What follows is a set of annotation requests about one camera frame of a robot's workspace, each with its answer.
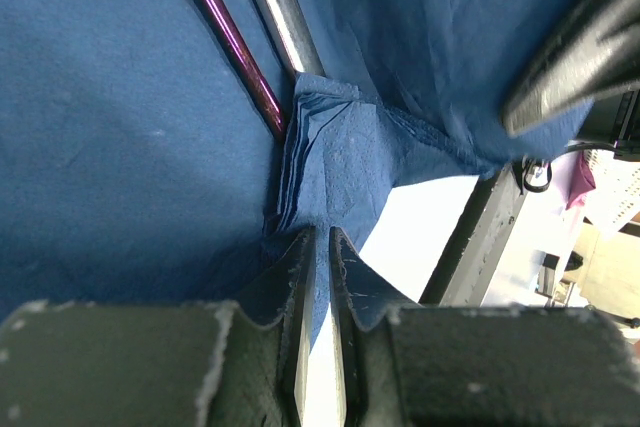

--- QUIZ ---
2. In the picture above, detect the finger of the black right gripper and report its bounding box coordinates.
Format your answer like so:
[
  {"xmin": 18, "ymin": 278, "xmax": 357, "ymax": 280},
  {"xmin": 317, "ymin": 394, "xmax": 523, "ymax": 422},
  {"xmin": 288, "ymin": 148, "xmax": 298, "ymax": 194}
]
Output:
[{"xmin": 502, "ymin": 0, "xmax": 639, "ymax": 136}]

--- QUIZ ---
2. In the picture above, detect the silver table knife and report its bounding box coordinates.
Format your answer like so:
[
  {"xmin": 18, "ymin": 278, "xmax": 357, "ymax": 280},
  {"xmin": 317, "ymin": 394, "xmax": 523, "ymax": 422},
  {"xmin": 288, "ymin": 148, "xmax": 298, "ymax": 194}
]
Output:
[{"xmin": 254, "ymin": 0, "xmax": 325, "ymax": 78}]

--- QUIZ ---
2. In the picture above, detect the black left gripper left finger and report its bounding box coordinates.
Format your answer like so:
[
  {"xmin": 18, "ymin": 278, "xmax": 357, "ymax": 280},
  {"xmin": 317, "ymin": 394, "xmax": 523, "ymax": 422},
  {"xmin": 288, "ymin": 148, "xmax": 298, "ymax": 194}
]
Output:
[{"xmin": 209, "ymin": 227, "xmax": 316, "ymax": 426}]

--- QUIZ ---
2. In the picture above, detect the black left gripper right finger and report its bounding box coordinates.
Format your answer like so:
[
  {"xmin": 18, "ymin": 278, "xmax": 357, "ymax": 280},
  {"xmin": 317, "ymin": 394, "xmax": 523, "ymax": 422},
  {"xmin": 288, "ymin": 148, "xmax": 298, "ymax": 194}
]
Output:
[{"xmin": 329, "ymin": 227, "xmax": 417, "ymax": 426}]

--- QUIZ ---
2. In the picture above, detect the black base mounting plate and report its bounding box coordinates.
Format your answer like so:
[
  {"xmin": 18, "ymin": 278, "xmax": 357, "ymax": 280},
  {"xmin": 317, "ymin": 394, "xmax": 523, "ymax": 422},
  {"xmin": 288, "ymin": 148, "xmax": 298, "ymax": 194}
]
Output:
[{"xmin": 419, "ymin": 167, "xmax": 525, "ymax": 307}]

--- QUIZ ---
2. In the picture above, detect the purple metal spoon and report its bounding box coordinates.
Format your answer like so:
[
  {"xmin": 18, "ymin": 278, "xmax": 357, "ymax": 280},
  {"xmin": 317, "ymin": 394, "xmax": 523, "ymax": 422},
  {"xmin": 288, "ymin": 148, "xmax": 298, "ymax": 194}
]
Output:
[{"xmin": 192, "ymin": 0, "xmax": 287, "ymax": 144}]

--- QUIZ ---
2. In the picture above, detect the dark blue paper napkin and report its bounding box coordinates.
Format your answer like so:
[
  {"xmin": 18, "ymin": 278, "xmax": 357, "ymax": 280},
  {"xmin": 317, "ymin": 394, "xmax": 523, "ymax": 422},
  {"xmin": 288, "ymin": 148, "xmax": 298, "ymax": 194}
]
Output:
[{"xmin": 0, "ymin": 0, "xmax": 596, "ymax": 348}]

